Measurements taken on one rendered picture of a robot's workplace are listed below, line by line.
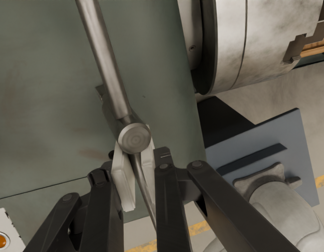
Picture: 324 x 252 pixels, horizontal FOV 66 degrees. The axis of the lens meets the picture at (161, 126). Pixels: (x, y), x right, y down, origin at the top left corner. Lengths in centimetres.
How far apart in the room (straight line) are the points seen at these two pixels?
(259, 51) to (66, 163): 26
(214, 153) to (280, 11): 64
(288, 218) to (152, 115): 58
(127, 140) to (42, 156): 16
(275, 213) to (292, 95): 118
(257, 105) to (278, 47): 142
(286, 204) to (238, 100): 100
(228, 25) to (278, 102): 154
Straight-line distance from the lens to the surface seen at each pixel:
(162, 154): 17
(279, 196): 84
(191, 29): 34
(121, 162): 16
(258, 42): 33
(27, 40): 28
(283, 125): 96
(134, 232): 206
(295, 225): 78
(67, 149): 29
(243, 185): 91
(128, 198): 16
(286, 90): 183
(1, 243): 39
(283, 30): 34
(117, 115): 17
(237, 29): 31
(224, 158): 92
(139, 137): 16
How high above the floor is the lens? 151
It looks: 69 degrees down
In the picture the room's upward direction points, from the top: 163 degrees clockwise
